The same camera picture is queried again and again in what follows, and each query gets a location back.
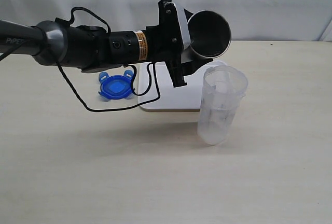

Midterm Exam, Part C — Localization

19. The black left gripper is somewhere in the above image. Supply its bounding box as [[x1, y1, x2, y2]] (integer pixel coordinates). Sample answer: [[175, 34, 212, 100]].
[[144, 0, 214, 88]]

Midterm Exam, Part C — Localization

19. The stainless steel cup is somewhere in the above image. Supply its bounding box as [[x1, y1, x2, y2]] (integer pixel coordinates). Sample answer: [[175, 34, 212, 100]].
[[182, 10, 232, 62]]

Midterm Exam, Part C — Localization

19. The blue plastic lid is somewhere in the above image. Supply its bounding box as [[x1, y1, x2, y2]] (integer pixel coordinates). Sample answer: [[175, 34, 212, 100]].
[[98, 69, 134, 101]]

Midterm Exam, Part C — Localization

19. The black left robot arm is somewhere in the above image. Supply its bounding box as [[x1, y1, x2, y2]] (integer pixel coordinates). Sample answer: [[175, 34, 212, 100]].
[[1, 0, 212, 87]]

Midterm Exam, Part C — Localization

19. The clear plastic container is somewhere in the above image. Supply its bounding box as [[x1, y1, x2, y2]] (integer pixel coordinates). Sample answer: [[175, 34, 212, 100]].
[[197, 65, 248, 145]]

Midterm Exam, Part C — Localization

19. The white rectangular tray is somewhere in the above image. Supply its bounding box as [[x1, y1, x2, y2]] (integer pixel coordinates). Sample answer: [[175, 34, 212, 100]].
[[140, 60, 226, 111]]

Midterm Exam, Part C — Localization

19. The white backdrop curtain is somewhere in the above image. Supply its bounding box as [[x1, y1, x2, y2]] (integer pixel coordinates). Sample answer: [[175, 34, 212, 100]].
[[0, 0, 332, 43]]

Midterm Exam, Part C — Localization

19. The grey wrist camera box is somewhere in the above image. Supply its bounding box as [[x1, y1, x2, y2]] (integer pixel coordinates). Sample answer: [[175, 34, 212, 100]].
[[173, 3, 193, 50]]

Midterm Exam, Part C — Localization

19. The black camera cable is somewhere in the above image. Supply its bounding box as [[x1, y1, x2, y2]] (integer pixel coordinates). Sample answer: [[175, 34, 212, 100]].
[[0, 6, 161, 113]]

